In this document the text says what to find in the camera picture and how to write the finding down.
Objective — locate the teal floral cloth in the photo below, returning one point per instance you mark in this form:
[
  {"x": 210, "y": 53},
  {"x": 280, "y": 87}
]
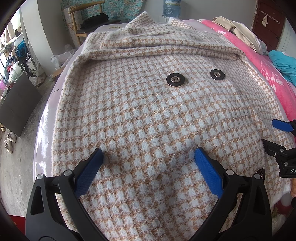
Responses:
[{"x": 125, "y": 10}]

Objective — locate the black garment on chair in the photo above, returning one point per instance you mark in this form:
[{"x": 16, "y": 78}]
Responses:
[{"x": 94, "y": 20}]

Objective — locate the wheelchair on balcony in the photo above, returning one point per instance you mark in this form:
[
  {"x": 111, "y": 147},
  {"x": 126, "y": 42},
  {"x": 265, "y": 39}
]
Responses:
[{"x": 25, "y": 60}]

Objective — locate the cream garment on bed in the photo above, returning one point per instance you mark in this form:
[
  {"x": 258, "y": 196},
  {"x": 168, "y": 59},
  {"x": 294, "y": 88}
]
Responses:
[{"x": 243, "y": 33}]

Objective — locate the pink floral blanket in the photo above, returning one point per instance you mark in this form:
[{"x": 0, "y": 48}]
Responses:
[{"x": 282, "y": 88}]

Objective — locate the dark wooden cabinet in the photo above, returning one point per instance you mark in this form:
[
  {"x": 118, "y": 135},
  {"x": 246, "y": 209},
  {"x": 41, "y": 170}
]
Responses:
[{"x": 268, "y": 23}]

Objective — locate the wooden chair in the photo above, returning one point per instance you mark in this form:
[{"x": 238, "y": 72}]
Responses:
[{"x": 74, "y": 13}]

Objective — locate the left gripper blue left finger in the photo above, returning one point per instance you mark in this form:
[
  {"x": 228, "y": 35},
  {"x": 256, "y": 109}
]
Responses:
[{"x": 85, "y": 172}]

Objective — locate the beige white houndstooth coat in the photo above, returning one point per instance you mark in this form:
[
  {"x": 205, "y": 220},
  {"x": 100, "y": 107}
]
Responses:
[{"x": 148, "y": 95}]

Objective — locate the dark grey board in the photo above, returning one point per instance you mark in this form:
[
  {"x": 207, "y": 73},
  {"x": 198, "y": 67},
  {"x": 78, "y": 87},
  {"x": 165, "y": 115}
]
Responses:
[{"x": 18, "y": 105}]

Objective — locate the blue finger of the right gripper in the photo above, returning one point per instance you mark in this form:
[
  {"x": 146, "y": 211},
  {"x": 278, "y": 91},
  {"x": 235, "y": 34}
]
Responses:
[{"x": 282, "y": 125}]

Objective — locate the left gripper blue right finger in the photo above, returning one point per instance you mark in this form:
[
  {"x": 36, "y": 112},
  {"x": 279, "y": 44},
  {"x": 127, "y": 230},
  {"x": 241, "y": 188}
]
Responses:
[{"x": 211, "y": 171}]

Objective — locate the teal garment on bed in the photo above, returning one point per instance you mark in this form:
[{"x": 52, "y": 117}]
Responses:
[{"x": 284, "y": 64}]

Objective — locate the blue water bottle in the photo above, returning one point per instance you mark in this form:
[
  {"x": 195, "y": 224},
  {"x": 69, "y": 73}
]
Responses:
[{"x": 172, "y": 8}]

